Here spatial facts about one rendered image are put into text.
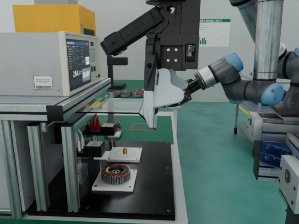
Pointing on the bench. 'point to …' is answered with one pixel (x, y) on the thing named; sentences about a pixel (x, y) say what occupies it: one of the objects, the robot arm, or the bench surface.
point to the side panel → (8, 176)
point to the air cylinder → (82, 173)
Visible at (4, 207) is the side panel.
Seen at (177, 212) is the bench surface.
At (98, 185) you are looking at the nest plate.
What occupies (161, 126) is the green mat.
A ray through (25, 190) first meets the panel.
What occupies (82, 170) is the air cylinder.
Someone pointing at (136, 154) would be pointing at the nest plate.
